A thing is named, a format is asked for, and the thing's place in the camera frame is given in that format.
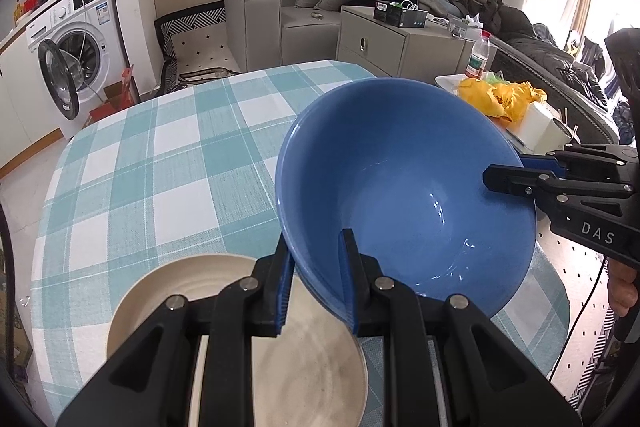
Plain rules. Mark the grey sofa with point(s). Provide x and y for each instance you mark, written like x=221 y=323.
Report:
x=255 y=22

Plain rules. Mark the cream round plate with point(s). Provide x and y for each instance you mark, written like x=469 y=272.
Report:
x=310 y=377

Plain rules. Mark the white container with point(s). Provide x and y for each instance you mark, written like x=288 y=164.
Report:
x=537 y=127

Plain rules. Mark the white counter cabinets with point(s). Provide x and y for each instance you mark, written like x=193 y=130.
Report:
x=20 y=107

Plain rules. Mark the large blue bowl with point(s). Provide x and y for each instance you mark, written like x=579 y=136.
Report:
x=390 y=177

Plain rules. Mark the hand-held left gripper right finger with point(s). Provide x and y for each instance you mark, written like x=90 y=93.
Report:
x=347 y=287

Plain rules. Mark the clear water bottle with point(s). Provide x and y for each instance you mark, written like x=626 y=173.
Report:
x=477 y=57

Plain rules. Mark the yellow plastic bag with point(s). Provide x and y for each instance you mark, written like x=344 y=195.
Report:
x=505 y=99

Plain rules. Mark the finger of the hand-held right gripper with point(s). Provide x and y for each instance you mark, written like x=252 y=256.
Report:
x=542 y=163
x=510 y=181

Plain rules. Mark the black white patterned chair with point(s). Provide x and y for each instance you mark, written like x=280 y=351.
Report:
x=205 y=44

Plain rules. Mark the black box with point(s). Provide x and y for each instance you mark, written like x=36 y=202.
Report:
x=400 y=14

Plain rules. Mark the dark clothing pile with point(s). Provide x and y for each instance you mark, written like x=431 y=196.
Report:
x=550 y=52

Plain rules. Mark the red cardboard box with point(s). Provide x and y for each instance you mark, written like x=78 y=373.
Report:
x=112 y=99

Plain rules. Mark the person's right hand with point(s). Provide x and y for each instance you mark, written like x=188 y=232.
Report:
x=622 y=294

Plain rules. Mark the grey side cabinet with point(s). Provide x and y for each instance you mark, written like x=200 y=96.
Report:
x=380 y=44

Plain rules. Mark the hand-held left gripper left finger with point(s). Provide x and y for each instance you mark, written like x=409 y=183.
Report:
x=285 y=297

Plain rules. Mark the white dotted board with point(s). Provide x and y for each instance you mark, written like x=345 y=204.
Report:
x=575 y=267

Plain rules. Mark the yellow oil bottle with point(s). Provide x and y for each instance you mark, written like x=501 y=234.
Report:
x=18 y=13

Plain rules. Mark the small red box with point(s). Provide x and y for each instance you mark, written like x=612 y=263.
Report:
x=30 y=2

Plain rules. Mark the white washing machine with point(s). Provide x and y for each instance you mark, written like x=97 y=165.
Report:
x=95 y=37

